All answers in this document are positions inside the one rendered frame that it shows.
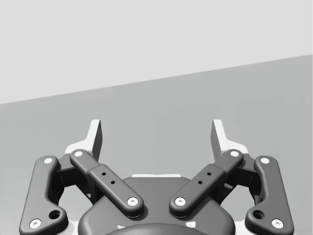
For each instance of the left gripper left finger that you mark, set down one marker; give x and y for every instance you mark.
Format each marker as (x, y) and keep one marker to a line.
(44, 186)

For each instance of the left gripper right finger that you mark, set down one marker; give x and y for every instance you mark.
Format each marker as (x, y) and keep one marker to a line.
(269, 186)

